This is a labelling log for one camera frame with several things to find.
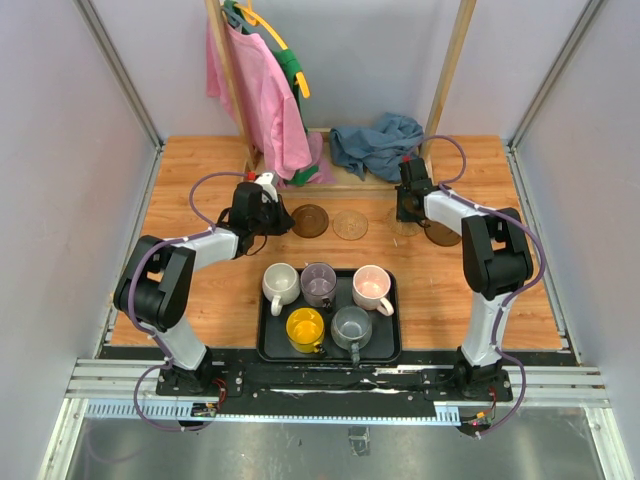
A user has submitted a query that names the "yellow glass mug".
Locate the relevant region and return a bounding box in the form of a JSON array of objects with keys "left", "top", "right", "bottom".
[{"left": 285, "top": 307, "right": 325, "bottom": 355}]

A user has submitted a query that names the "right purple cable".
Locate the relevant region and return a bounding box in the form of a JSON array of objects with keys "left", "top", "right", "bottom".
[{"left": 402, "top": 134, "right": 545, "bottom": 441}]

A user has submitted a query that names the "pink shirt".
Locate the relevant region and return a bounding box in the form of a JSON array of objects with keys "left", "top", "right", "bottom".
[{"left": 206, "top": 16, "right": 338, "bottom": 190}]

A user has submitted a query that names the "black plastic tray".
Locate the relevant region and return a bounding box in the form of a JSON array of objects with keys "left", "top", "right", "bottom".
[{"left": 256, "top": 268, "right": 402, "bottom": 364}]

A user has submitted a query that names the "white ceramic mug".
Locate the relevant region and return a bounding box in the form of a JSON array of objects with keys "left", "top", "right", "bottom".
[{"left": 262, "top": 263, "right": 300, "bottom": 316}]

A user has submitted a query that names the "purple cable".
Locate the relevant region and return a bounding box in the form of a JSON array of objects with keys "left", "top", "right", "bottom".
[
  {"left": 132, "top": 171, "right": 259, "bottom": 433},
  {"left": 402, "top": 134, "right": 545, "bottom": 441}
]

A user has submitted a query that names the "wooden clothes rack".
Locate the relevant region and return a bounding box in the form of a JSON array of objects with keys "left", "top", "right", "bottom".
[{"left": 204, "top": 0, "right": 478, "bottom": 201}]

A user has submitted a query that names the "grey glass mug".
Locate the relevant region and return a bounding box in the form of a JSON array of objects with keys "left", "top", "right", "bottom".
[{"left": 331, "top": 305, "right": 373, "bottom": 366}]

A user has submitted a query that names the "woven rattan coaster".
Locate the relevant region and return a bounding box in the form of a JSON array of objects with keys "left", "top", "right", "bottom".
[{"left": 385, "top": 207, "right": 424, "bottom": 237}]

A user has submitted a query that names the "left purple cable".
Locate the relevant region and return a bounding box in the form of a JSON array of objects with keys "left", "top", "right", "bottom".
[{"left": 132, "top": 171, "right": 259, "bottom": 433}]

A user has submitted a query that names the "green hanger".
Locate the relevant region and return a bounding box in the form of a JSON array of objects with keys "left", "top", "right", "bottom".
[{"left": 222, "top": 1, "right": 256, "bottom": 34}]

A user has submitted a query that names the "green shirt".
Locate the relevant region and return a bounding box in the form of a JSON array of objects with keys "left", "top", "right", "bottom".
[{"left": 222, "top": 0, "right": 321, "bottom": 187}]

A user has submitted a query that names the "blue crumpled cloth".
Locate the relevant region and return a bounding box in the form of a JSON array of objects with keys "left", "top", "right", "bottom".
[{"left": 329, "top": 113, "right": 424, "bottom": 184}]

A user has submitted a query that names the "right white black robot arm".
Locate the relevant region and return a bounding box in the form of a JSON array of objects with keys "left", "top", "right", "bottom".
[{"left": 396, "top": 156, "right": 533, "bottom": 400}]

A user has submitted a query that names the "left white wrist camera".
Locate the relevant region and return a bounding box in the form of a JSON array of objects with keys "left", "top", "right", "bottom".
[{"left": 254, "top": 171, "right": 279, "bottom": 202}]

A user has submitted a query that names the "pink ceramic mug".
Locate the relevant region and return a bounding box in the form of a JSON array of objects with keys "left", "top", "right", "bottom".
[{"left": 352, "top": 265, "right": 395, "bottom": 316}]

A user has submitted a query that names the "yellow hanger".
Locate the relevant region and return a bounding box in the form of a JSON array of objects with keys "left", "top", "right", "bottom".
[{"left": 236, "top": 1, "right": 311, "bottom": 99}]

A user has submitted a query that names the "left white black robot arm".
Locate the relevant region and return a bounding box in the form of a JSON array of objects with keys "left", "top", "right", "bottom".
[{"left": 114, "top": 172, "right": 294, "bottom": 396}]

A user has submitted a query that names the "purple glass mug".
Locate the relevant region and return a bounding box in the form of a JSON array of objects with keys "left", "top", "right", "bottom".
[{"left": 300, "top": 262, "right": 337, "bottom": 313}]

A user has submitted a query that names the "brown glass coaster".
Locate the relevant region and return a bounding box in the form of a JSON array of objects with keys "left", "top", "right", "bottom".
[{"left": 291, "top": 204, "right": 329, "bottom": 238}]

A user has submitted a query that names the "aluminium front rail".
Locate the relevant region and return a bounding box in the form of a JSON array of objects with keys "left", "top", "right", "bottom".
[{"left": 66, "top": 360, "right": 610, "bottom": 426}]

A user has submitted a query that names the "light woven coaster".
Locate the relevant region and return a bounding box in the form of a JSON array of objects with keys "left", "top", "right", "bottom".
[{"left": 332, "top": 210, "right": 368, "bottom": 241}]

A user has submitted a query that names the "dark wooden coaster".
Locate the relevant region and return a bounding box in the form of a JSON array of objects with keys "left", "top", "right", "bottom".
[{"left": 424, "top": 222, "right": 461, "bottom": 247}]

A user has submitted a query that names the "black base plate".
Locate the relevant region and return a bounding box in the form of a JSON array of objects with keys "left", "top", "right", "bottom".
[{"left": 156, "top": 349, "right": 513, "bottom": 419}]

